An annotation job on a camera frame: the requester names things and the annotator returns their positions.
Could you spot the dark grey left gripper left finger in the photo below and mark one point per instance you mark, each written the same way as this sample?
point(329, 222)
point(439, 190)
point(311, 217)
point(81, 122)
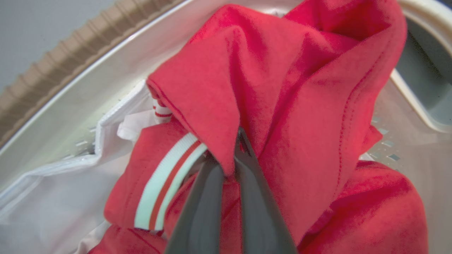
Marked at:
point(201, 211)

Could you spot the red shirt with striped trim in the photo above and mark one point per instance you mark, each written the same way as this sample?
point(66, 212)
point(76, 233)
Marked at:
point(303, 106)

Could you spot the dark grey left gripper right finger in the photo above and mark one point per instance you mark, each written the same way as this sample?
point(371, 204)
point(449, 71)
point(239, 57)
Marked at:
point(259, 211)

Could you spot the white garment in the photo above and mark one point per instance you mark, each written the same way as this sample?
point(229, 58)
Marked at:
point(60, 201)

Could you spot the white laundry basket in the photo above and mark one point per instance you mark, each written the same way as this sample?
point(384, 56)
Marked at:
point(88, 88)

